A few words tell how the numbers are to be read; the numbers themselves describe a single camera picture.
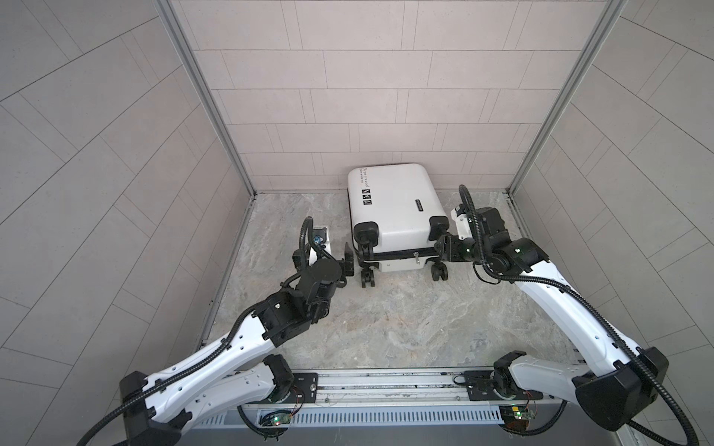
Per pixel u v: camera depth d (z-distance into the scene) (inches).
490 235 21.5
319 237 21.9
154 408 14.7
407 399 27.7
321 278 18.5
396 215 33.1
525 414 26.3
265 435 25.3
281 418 25.3
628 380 14.2
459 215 26.8
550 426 25.7
